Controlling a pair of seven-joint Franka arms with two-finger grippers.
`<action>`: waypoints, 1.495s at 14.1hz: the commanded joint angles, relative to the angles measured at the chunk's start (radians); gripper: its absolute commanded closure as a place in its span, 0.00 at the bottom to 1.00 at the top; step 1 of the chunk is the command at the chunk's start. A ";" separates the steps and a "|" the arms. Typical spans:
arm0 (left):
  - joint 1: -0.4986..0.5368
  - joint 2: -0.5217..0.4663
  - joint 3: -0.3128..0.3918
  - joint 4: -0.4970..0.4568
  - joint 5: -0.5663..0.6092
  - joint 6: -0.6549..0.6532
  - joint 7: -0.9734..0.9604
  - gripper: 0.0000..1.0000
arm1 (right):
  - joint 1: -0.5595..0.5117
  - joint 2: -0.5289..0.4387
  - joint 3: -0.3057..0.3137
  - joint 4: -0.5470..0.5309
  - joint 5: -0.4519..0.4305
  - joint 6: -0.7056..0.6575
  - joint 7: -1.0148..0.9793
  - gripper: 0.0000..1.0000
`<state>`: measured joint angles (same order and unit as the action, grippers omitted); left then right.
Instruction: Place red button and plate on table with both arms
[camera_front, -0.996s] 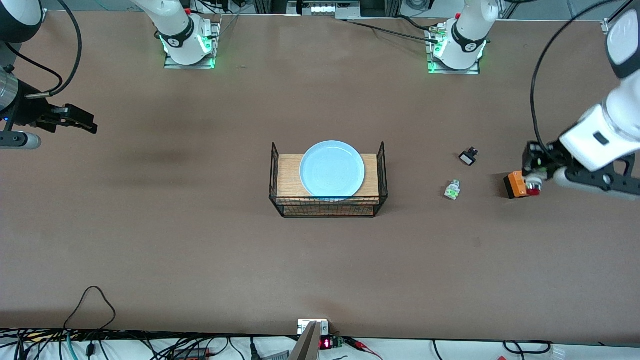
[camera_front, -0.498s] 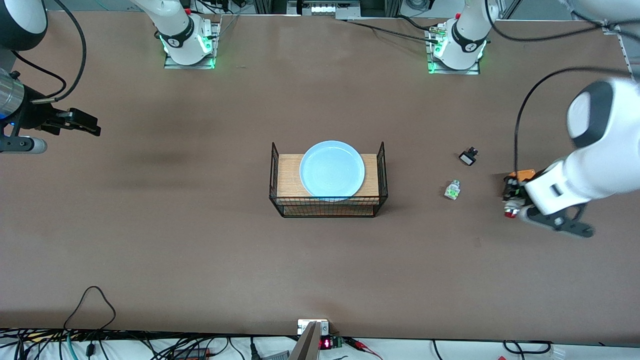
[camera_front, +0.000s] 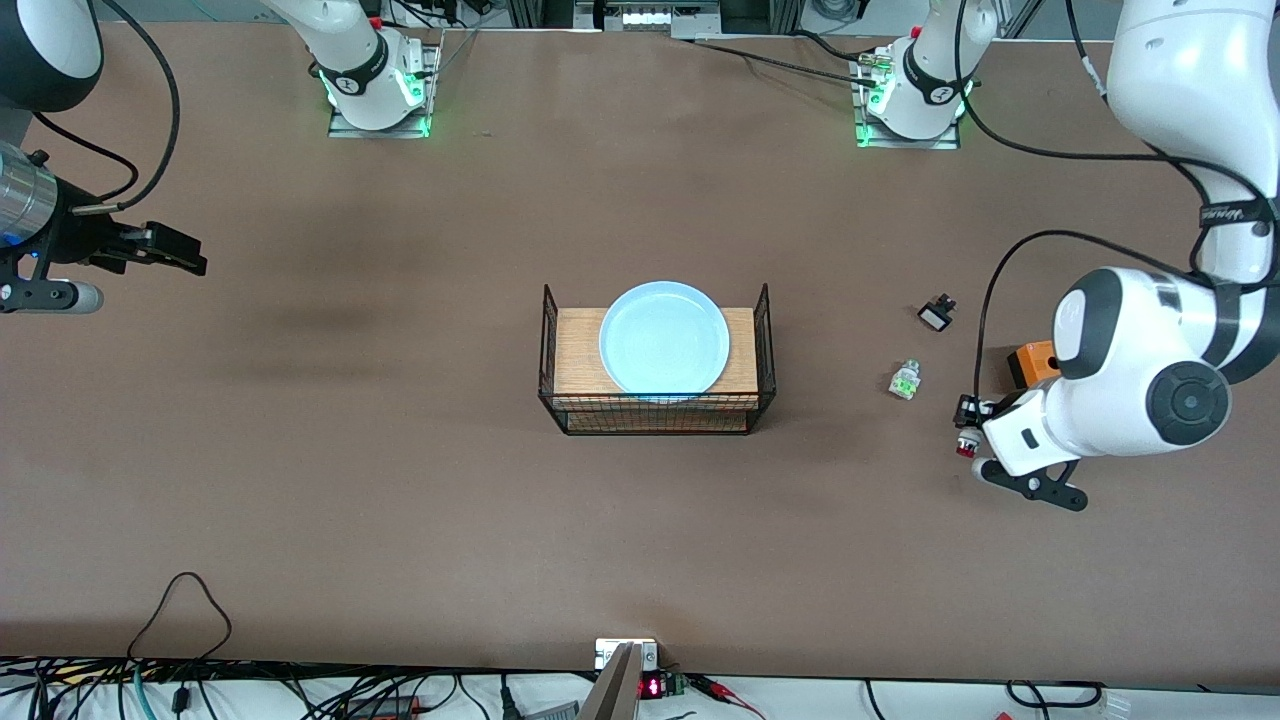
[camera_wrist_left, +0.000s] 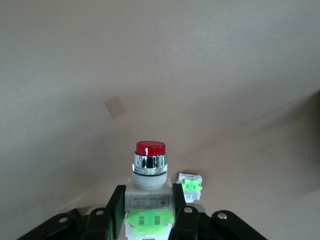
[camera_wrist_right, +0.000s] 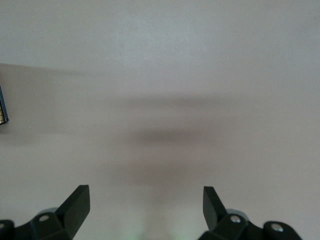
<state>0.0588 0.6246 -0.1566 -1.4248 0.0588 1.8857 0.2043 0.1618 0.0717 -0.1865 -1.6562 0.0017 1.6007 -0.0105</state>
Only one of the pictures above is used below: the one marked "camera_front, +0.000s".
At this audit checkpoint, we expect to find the light blue plate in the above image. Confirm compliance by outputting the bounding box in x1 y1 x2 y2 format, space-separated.
599 281 731 399

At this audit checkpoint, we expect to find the orange button box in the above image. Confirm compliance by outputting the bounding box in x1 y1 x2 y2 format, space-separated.
1006 340 1063 392

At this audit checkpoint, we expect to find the red clip lead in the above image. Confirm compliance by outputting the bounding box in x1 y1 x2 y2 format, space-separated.
690 675 767 720

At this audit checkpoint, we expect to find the wooden shelf board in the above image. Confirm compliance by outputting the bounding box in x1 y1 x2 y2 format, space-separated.
553 307 759 397

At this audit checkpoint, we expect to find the black power adapter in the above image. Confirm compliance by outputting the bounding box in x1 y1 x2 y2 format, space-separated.
345 695 422 720

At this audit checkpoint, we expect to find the lit white control unit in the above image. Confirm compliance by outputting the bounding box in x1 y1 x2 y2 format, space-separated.
575 0 721 40

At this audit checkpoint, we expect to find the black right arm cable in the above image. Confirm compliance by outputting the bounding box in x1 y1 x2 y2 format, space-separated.
28 0 182 217

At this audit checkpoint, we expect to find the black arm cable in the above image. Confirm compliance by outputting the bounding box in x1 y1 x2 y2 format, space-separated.
28 0 182 217
953 0 1280 403

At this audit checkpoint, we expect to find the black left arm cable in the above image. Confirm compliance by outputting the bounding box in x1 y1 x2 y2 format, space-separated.
953 0 1280 403

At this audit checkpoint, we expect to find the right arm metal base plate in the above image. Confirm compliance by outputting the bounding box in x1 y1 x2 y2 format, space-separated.
328 40 441 139

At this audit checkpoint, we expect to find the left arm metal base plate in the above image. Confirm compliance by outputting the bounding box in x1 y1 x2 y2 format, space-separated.
855 50 963 151

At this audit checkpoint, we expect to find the black looped cable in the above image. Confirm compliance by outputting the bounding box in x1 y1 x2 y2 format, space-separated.
125 571 234 667

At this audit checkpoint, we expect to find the black wire rack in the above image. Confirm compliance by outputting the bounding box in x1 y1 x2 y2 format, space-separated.
538 283 777 437

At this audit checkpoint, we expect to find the black base supply cable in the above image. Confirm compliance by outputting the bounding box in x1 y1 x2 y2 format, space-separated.
690 38 886 89

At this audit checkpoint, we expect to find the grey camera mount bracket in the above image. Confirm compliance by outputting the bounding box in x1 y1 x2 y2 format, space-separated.
580 638 661 720

